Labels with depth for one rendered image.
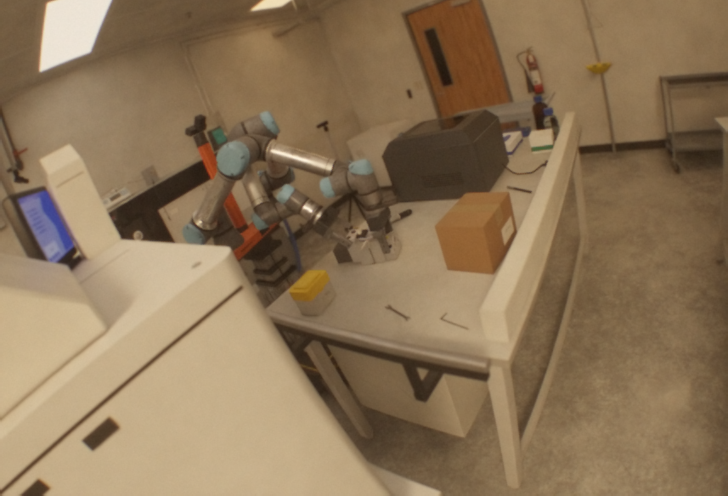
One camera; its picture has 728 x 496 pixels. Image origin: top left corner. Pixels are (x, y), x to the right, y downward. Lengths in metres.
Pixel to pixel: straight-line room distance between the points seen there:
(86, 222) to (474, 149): 1.34
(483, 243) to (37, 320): 0.98
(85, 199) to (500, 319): 0.87
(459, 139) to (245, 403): 1.37
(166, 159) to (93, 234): 3.12
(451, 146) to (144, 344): 1.41
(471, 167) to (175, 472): 1.45
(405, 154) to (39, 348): 1.56
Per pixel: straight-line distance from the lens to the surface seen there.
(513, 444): 1.27
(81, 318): 0.30
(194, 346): 0.29
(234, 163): 1.33
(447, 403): 1.39
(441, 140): 1.58
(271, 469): 0.38
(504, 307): 0.82
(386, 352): 0.84
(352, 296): 1.21
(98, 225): 0.75
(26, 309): 0.30
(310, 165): 1.39
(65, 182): 0.75
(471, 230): 1.03
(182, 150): 3.91
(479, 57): 4.58
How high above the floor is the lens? 1.53
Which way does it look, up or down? 21 degrees down
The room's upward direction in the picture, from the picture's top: 21 degrees counter-clockwise
